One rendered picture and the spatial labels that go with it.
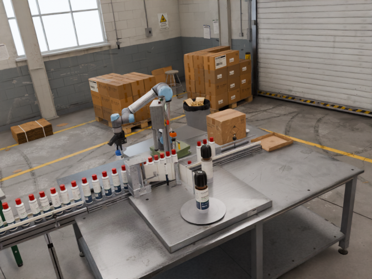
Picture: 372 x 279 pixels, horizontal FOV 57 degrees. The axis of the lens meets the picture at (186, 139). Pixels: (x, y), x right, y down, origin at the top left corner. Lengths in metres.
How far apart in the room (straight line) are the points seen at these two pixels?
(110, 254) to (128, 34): 7.00
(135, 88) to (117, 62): 2.44
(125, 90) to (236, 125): 3.18
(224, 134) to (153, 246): 1.45
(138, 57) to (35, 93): 2.64
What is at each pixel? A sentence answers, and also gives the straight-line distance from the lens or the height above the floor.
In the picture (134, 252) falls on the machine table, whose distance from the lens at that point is 2.18.
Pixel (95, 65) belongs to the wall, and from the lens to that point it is 8.31.
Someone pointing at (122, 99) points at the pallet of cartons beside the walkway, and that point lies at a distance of 6.10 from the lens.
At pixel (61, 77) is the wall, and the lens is 8.02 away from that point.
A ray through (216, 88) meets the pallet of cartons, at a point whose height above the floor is 0.54.
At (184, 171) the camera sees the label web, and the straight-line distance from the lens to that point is 2.55.
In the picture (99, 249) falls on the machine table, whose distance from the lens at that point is 2.27.
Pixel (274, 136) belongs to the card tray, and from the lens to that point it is 3.55.
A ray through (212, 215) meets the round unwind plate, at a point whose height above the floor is 0.89.
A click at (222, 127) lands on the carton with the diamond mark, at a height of 1.06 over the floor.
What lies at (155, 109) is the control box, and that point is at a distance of 2.59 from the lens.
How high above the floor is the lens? 2.22
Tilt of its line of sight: 23 degrees down
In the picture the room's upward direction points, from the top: 5 degrees counter-clockwise
